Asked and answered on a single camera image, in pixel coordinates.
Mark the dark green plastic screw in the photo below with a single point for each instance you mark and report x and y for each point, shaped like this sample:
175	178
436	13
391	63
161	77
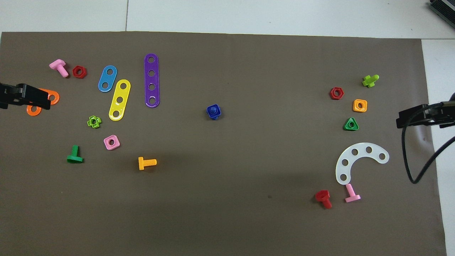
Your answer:
75	159

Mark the grey ribbed device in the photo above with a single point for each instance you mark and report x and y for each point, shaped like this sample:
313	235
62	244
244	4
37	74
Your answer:
444	9

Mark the red hexagonal plastic nut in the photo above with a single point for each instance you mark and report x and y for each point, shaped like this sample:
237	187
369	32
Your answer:
332	93
74	72

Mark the white curved five-hole plate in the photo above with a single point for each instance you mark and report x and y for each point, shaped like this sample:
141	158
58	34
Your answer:
362	149

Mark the blue two-hole plastic strip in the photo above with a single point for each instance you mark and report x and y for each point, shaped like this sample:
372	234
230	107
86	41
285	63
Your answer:
107	78

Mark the blue square plastic nut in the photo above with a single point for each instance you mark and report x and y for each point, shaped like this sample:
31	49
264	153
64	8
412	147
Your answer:
217	114

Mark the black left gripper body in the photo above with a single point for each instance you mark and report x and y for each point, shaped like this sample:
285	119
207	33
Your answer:
7	96

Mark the orange plastic screw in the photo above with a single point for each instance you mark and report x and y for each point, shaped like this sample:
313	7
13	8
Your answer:
149	163

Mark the green triangular plastic nut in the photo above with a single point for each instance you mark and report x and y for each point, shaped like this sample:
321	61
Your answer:
351	128

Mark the pink plastic screw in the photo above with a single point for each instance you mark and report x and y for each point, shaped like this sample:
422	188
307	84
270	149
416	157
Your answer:
353	198
58	66

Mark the pink square plastic nut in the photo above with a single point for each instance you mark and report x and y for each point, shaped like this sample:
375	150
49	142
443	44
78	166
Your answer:
116	145

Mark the yellow three-hole plastic strip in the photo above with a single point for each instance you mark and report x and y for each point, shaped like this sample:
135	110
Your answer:
121	93

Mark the brown paper mat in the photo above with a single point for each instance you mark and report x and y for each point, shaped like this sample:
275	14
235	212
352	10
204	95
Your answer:
227	199

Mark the purple four-hole plastic strip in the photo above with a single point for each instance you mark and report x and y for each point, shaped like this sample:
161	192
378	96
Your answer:
151	80

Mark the orange square plastic nut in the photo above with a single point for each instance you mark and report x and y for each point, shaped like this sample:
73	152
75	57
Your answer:
355	102

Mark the orange heart-shaped plastic plate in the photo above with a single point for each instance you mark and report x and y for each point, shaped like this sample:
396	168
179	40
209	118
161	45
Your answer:
57	100

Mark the lime green cross nut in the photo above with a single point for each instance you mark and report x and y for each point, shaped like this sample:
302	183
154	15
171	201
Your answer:
89	122

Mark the lime green cross-head screw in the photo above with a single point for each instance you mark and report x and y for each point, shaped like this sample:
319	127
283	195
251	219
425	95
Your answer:
369	81

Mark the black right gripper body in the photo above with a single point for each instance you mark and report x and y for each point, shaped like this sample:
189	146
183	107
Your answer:
442	113

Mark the red plastic screw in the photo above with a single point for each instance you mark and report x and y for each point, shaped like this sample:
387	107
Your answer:
322	195

